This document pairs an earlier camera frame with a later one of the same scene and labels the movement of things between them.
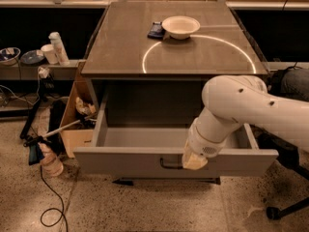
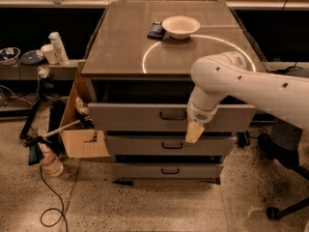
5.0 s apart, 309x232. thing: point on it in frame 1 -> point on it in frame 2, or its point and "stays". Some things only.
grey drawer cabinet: [150, 62] stays
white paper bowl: [180, 27] stays
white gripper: [202, 145] -> [200, 114]
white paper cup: [48, 49] stays
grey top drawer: [157, 152] -> [165, 117]
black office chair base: [288, 156] stays
